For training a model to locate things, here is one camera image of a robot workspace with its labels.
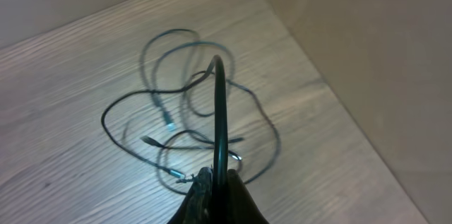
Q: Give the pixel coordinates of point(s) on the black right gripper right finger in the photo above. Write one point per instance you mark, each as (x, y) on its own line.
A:
(241, 208)

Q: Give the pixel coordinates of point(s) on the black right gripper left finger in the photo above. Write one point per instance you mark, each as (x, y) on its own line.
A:
(195, 206)

